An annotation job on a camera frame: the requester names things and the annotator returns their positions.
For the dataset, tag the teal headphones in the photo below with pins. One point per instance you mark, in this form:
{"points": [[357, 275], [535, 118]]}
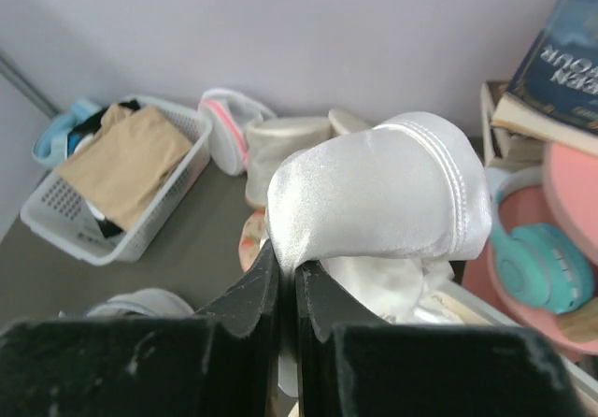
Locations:
{"points": [[538, 264]]}

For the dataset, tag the pink two-tier shelf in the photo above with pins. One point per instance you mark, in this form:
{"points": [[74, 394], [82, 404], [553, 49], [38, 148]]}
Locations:
{"points": [[569, 200]]}

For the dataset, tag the beige folded garment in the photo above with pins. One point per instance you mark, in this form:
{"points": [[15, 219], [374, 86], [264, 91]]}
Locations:
{"points": [[126, 162]]}

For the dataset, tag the white satin bra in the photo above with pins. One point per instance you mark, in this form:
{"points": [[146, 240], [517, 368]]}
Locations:
{"points": [[386, 211]]}

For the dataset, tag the white mesh laundry bag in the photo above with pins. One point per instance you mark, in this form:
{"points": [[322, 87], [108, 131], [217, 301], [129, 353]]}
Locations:
{"points": [[149, 302]]}

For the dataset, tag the Nineteen Eighty-Four blue book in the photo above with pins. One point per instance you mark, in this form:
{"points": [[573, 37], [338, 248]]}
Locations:
{"points": [[553, 94]]}

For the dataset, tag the beige mesh laundry bag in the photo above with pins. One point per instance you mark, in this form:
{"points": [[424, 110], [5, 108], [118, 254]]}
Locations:
{"points": [[273, 141]]}

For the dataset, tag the grey plastic laundry basket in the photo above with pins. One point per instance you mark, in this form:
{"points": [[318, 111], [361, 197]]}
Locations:
{"points": [[58, 214]]}

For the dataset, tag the pink patterned round bag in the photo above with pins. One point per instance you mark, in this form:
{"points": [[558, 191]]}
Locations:
{"points": [[253, 235]]}

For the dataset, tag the pink trimmed mesh bag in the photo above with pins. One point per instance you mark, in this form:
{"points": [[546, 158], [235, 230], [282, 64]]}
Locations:
{"points": [[231, 112]]}

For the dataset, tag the light blue headphones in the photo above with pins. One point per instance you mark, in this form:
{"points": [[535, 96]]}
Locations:
{"points": [[50, 149]]}

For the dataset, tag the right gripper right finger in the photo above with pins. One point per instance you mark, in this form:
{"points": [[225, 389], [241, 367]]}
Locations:
{"points": [[352, 363]]}

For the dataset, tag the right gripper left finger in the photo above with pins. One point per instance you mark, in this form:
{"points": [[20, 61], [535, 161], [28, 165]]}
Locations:
{"points": [[220, 361]]}

